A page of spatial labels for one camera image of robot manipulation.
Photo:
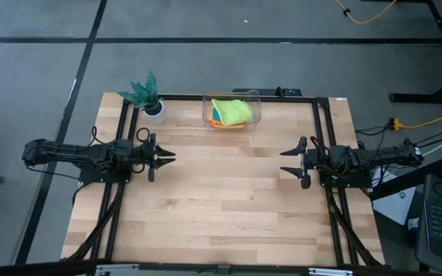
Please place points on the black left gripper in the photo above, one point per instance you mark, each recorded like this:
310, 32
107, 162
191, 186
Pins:
144, 155

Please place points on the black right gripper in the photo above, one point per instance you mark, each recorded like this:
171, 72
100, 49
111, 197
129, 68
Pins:
313, 159

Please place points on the orange microfiber towel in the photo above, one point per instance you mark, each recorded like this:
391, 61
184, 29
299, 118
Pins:
217, 124

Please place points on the teal microfiber towel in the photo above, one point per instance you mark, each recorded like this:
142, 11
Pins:
216, 115

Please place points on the lime green microfiber towel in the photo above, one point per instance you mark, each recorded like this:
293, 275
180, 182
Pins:
231, 111

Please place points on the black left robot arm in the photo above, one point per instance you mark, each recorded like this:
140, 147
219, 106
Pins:
71, 155

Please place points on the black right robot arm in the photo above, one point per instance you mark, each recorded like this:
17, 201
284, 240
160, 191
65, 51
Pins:
378, 157

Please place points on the artificial plant in white pot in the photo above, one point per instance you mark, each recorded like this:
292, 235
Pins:
150, 99

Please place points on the clear plastic bin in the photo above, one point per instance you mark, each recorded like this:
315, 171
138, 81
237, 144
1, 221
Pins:
257, 111

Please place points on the white cardboard box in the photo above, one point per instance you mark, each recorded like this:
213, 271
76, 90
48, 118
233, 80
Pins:
395, 207

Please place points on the black metal rig frame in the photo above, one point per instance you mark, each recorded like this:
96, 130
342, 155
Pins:
182, 97

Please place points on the silver metal bracket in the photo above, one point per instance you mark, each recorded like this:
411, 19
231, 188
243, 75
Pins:
330, 272
117, 270

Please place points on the black desk leg frame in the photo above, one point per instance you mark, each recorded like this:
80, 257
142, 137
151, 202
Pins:
416, 97

